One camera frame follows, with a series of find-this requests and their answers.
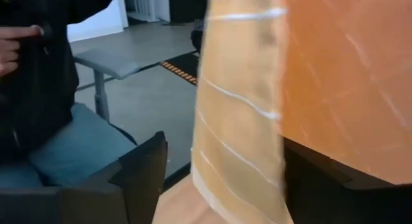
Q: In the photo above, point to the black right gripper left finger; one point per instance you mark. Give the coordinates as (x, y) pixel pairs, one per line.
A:
(141, 185)

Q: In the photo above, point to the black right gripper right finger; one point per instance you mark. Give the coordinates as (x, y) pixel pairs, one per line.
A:
(322, 201)

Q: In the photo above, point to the orange towel with white grid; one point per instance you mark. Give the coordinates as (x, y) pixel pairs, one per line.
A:
(338, 72)

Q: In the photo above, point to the black orange-striped floor mat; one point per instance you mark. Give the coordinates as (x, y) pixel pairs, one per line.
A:
(181, 68)

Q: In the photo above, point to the person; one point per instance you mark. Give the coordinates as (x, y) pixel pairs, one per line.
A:
(38, 105)

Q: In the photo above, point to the black bag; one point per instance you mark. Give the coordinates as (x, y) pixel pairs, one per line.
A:
(197, 37)

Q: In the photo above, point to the person's hand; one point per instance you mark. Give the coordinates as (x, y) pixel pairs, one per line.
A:
(13, 50)

